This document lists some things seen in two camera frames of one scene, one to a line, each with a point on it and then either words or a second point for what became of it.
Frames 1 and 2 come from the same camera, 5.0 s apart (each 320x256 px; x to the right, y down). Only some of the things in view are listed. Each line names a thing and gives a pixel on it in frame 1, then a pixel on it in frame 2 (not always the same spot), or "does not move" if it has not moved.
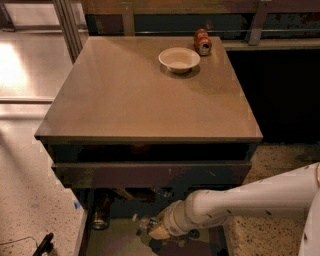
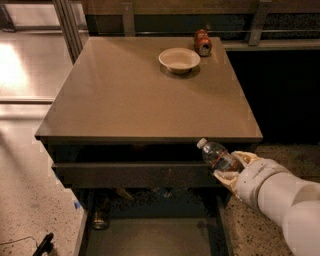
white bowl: [179, 59] does not move
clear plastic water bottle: [145, 224] → [218, 158]
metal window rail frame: [242, 24] does not move
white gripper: [171, 218] → [256, 181]
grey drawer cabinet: [134, 138] does not move
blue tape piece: [77, 204] does not move
